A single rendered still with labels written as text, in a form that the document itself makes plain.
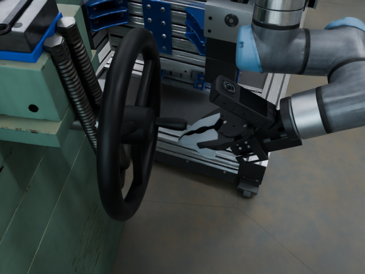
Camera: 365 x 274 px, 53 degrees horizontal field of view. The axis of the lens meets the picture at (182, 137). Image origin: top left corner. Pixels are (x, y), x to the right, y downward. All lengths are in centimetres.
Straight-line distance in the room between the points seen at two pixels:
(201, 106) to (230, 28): 57
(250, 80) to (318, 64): 96
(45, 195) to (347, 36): 58
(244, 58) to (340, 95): 16
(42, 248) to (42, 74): 39
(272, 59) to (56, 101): 33
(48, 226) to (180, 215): 72
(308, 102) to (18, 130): 41
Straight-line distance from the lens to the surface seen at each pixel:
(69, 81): 49
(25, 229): 68
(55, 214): 77
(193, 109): 142
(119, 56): 45
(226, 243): 135
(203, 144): 62
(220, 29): 93
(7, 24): 45
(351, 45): 63
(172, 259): 132
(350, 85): 58
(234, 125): 61
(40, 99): 49
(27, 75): 46
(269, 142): 63
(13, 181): 62
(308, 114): 57
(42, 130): 51
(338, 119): 58
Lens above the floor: 123
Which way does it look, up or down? 50 degrees down
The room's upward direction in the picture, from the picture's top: straight up
